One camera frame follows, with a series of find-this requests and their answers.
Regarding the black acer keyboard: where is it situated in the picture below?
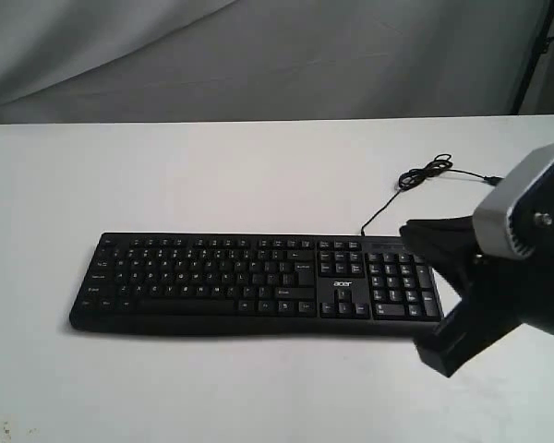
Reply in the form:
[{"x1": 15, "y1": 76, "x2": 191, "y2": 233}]
[{"x1": 69, "y1": 233, "x2": 442, "y2": 337}]

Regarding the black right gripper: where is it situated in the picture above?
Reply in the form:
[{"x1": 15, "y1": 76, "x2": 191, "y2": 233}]
[{"x1": 400, "y1": 216, "x2": 554, "y2": 377}]

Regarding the grey backdrop cloth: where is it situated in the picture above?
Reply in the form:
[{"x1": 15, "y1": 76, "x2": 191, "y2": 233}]
[{"x1": 0, "y1": 1, "x2": 553, "y2": 124}]

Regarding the black stand pole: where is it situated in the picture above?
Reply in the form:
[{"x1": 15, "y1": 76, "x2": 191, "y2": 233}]
[{"x1": 510, "y1": 0, "x2": 554, "y2": 115}]

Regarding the black usb cable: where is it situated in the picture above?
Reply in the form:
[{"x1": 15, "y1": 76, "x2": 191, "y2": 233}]
[{"x1": 360, "y1": 153, "x2": 504, "y2": 238}]

